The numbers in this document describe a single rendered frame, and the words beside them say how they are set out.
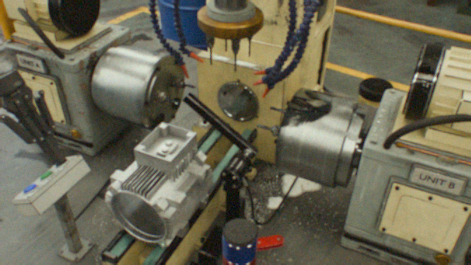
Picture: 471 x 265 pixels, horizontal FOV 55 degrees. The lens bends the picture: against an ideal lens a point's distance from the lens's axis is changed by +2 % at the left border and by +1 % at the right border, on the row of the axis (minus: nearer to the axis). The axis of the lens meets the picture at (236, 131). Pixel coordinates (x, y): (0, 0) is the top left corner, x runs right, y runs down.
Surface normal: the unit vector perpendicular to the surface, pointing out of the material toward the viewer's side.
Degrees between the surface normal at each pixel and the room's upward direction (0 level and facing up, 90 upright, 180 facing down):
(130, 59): 17
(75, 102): 90
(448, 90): 68
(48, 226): 0
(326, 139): 51
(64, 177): 63
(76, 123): 90
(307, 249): 0
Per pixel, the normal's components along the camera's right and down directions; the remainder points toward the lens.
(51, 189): 0.81, -0.13
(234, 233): 0.01, -0.79
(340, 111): -0.08, -0.65
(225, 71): -0.43, 0.54
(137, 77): -0.28, -0.21
